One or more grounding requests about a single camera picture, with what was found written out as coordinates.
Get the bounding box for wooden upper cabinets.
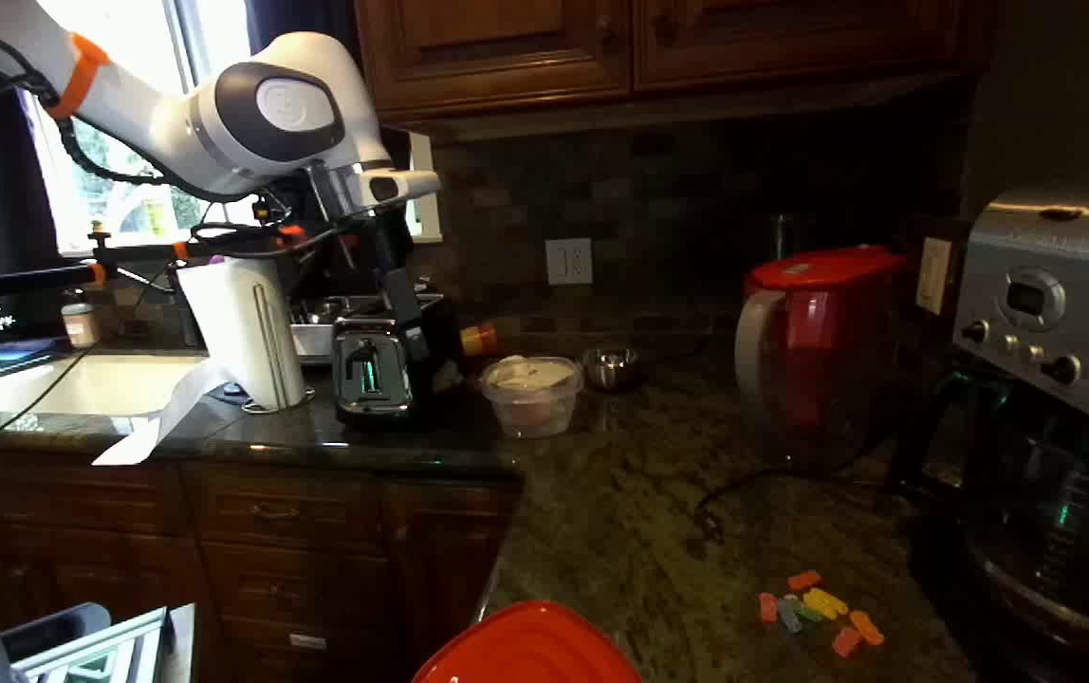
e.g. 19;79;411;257
349;0;999;131

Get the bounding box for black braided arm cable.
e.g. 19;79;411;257
0;13;319;261

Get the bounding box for orange gummy bear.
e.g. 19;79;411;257
846;606;890;653

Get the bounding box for red white spiral coaster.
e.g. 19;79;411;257
411;597;644;683

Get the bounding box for white kitchen sink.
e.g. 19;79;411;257
0;344;221;429

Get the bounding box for small orange jar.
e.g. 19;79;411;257
454;320;504;360

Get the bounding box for white tall appliance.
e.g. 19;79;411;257
174;253;311;418

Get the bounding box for yellow gummy bear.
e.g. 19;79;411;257
799;585;854;628

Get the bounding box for white paper napkin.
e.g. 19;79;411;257
91;360;234;476

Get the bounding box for wooden cabinets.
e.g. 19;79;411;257
0;449;523;683
349;0;999;131

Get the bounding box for silver coffee maker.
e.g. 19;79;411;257
890;185;1089;667

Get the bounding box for small metal bowl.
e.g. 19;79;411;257
579;342;647;399

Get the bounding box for chrome toaster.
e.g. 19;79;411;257
330;313;421;427

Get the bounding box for white light switch plate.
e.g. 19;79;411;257
916;233;957;320

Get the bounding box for red water pitcher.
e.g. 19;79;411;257
732;242;916;476

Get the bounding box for small glass jar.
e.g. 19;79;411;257
57;296;109;352

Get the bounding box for wooden lower cabinets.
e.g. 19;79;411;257
0;449;523;683

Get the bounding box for small silver metal object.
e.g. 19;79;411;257
687;460;832;552

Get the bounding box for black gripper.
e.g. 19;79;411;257
307;202;429;324

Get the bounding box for clear plastic lunchbox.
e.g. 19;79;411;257
478;352;588;444

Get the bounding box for orange arm strap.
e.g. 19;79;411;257
47;31;114;126

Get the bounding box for white wall outlet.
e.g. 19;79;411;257
541;236;599;294

